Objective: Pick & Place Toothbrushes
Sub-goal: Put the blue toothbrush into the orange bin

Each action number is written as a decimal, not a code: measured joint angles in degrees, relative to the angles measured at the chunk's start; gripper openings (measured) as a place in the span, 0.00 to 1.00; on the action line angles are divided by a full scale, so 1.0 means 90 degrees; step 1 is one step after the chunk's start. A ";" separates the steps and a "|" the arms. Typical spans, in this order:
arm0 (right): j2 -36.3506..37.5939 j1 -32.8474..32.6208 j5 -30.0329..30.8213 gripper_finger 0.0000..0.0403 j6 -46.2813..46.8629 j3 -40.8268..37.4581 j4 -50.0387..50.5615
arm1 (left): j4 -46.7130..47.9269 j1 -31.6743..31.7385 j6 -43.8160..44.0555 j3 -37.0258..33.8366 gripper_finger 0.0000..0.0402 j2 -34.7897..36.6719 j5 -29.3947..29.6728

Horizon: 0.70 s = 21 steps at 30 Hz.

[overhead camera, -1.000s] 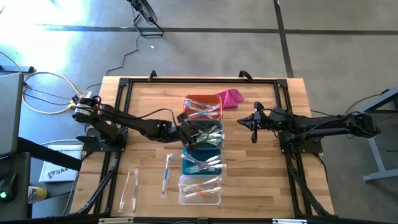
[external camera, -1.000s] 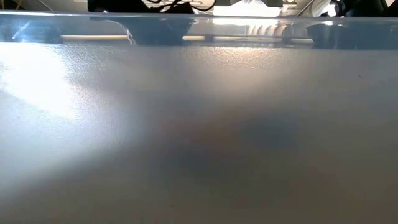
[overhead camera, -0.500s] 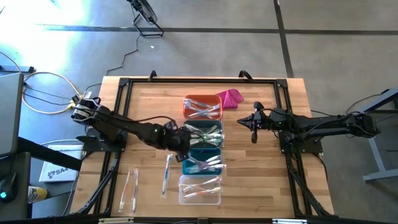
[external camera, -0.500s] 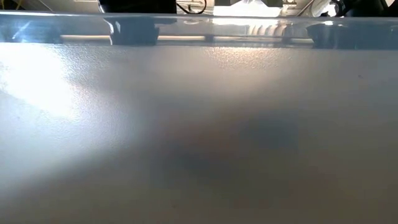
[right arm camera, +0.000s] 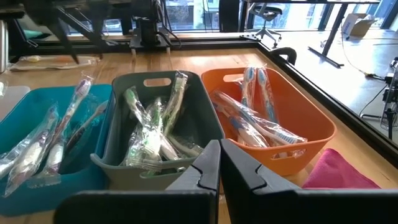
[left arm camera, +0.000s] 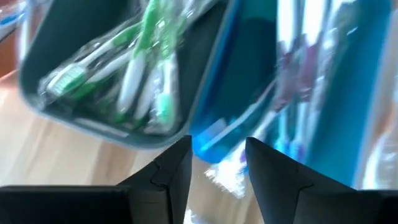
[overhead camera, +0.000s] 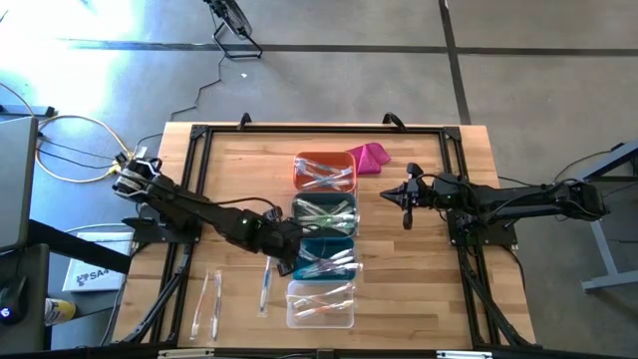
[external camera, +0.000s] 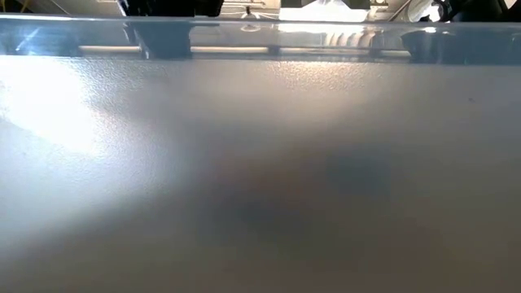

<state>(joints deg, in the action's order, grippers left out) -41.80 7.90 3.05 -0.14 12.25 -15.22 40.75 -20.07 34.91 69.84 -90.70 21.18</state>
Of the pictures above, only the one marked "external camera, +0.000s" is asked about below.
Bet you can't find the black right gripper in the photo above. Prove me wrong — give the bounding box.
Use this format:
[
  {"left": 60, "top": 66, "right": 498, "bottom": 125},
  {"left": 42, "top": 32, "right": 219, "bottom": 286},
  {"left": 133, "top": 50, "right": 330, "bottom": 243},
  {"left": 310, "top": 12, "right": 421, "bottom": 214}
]
[{"left": 437, "top": 0, "right": 521, "bottom": 24}]

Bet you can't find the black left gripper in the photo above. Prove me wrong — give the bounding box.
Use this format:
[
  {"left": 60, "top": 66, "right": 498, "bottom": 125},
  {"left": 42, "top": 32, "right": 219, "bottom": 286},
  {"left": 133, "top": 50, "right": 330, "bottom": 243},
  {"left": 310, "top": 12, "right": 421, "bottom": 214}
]
[{"left": 120, "top": 0, "right": 225, "bottom": 18}]

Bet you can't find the silver metal background object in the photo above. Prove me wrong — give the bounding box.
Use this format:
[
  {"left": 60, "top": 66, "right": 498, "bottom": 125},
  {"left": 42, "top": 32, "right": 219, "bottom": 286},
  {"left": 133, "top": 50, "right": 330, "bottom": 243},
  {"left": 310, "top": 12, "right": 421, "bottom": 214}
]
[{"left": 401, "top": 0, "right": 443, "bottom": 24}]

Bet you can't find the clear plastic bin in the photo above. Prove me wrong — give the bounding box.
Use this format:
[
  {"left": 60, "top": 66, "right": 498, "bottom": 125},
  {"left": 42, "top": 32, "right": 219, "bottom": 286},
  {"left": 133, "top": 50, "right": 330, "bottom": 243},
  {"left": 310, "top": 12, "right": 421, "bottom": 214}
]
[{"left": 0, "top": 14, "right": 521, "bottom": 293}]

